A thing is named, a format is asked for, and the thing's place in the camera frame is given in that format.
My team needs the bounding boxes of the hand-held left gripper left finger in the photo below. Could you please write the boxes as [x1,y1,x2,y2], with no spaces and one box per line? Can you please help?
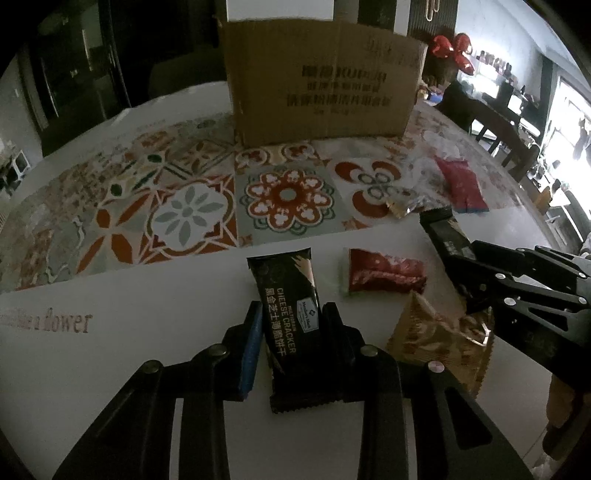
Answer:
[53,300,265,480]

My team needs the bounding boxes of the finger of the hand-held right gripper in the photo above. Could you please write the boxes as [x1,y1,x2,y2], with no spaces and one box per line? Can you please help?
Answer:
[441,256,591,326]
[468,237,591,283]

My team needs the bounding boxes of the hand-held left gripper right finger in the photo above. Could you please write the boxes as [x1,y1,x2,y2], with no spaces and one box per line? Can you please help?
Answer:
[321,302,532,480]

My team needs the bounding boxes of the black cracker packet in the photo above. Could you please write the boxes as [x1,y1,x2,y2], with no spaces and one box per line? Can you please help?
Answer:
[246,248,345,414]

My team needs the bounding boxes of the plain black snack packet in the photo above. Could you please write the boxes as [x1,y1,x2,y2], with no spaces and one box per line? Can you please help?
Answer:
[419,206,477,260]

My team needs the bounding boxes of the rose gold foil snack packet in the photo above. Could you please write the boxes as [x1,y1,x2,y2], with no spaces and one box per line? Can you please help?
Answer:
[385,291,496,400]

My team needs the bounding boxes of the brown cardboard box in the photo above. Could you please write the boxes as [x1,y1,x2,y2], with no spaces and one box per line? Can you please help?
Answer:
[217,18,429,147]

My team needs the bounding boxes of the person's right forearm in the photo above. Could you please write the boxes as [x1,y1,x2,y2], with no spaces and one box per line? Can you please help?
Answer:
[542,374,591,462]

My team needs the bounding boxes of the dark red foil snack packet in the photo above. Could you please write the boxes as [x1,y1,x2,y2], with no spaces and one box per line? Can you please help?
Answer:
[339,248,426,296]

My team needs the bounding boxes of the bright window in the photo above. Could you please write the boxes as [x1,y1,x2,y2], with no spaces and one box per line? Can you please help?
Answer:
[551,76,591,250]

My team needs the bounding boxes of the small gold foil packet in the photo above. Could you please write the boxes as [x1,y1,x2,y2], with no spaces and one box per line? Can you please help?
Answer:
[385,193,435,219]

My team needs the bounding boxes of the brown wooden chair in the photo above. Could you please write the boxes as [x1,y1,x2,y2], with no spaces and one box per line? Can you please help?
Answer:
[438,80,541,183]

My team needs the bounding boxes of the floral patterned table runner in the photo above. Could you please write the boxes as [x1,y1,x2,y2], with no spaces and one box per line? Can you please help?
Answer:
[0,99,546,294]

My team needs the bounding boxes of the white media cabinet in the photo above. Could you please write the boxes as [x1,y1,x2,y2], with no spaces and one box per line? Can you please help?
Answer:
[475,51,548,109]

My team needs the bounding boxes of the red foil balloons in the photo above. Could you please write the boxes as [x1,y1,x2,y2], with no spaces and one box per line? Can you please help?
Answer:
[429,32,476,77]

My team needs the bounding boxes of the dark upholstered chair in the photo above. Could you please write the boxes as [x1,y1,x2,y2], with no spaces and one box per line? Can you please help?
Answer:
[148,44,232,100]
[41,95,127,158]

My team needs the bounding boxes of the dark glass sliding door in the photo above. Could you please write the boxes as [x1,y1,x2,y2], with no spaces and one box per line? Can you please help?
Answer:
[28,0,218,118]

